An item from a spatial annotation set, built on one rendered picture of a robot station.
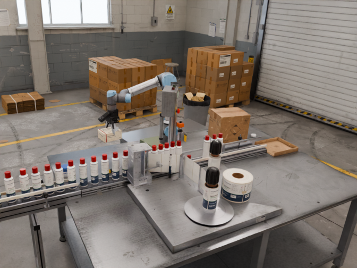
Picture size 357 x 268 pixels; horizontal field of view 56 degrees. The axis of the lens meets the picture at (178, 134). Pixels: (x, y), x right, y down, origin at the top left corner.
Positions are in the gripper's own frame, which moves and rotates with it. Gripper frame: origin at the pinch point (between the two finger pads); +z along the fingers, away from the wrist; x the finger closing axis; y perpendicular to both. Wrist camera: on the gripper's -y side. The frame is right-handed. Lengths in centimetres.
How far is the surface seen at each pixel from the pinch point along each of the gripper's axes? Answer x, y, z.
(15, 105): 374, 12, 84
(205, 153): -64, 52, 6
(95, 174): -50, -37, 5
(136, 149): -65, -14, -13
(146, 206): -90, -22, 13
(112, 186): -55, -27, 15
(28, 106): 373, 33, 89
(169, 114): -56, 19, -30
